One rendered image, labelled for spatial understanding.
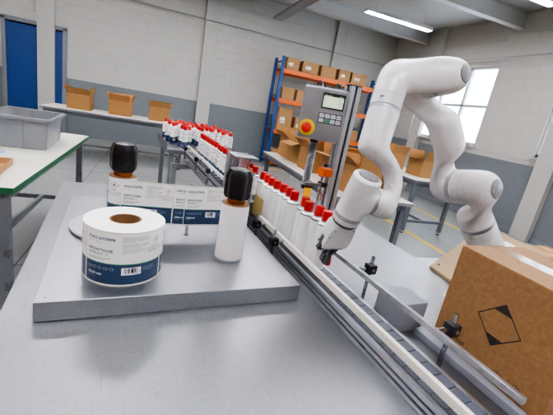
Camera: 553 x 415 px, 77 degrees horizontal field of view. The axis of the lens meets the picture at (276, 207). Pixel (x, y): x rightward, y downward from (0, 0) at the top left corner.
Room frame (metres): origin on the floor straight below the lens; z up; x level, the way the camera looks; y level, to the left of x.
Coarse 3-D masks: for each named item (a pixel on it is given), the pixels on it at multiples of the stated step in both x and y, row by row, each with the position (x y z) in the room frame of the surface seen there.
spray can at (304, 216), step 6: (306, 204) 1.16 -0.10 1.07; (312, 204) 1.16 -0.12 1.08; (306, 210) 1.16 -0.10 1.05; (312, 210) 1.17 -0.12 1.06; (300, 216) 1.16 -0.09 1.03; (306, 216) 1.15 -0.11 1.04; (300, 222) 1.16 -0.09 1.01; (306, 222) 1.15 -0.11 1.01; (300, 228) 1.16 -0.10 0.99; (306, 228) 1.15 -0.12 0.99; (300, 234) 1.15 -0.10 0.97; (306, 234) 1.15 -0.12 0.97; (300, 240) 1.15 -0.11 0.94; (300, 246) 1.15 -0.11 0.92
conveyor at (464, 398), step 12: (252, 216) 1.53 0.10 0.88; (264, 228) 1.39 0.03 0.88; (288, 252) 1.18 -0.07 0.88; (300, 264) 1.09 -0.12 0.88; (312, 276) 1.02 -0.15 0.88; (324, 288) 0.95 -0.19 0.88; (336, 300) 0.90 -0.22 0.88; (360, 300) 0.92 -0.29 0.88; (348, 312) 0.84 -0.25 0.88; (372, 312) 0.87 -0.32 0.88; (360, 324) 0.79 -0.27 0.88; (384, 324) 0.81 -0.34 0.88; (372, 336) 0.75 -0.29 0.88; (396, 336) 0.77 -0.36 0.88; (384, 348) 0.71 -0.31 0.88; (408, 348) 0.73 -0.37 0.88; (396, 360) 0.68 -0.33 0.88; (420, 360) 0.69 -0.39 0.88; (408, 372) 0.64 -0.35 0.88; (432, 372) 0.66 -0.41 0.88; (420, 384) 0.61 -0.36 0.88; (444, 384) 0.63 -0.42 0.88; (432, 396) 0.58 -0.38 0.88; (456, 396) 0.60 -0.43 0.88; (444, 408) 0.56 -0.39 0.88; (480, 408) 0.57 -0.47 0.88
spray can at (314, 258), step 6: (324, 210) 1.09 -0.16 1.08; (330, 210) 1.10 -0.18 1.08; (324, 216) 1.08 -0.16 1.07; (330, 216) 1.08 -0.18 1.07; (318, 222) 1.09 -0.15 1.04; (324, 222) 1.08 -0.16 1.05; (318, 228) 1.08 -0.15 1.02; (318, 240) 1.07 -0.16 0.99; (312, 252) 1.08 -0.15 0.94; (318, 252) 1.07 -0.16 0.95; (312, 258) 1.08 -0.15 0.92; (318, 258) 1.07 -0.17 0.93; (318, 264) 1.07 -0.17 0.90
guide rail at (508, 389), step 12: (336, 252) 1.06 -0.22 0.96; (348, 264) 0.99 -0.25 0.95; (360, 276) 0.94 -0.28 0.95; (384, 288) 0.86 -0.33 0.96; (396, 300) 0.81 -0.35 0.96; (408, 312) 0.77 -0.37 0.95; (432, 324) 0.72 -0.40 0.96; (444, 336) 0.68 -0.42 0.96; (456, 348) 0.64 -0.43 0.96; (468, 360) 0.62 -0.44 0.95; (492, 372) 0.58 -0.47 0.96; (504, 384) 0.55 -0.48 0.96; (516, 396) 0.53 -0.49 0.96
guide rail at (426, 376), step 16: (288, 240) 1.20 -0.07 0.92; (304, 256) 1.09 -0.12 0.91; (320, 272) 0.99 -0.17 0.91; (336, 288) 0.90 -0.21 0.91; (352, 304) 0.83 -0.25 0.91; (368, 320) 0.77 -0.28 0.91; (384, 336) 0.71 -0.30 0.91; (400, 352) 0.67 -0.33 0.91; (416, 368) 0.62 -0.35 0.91; (432, 384) 0.59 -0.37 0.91; (448, 400) 0.55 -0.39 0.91
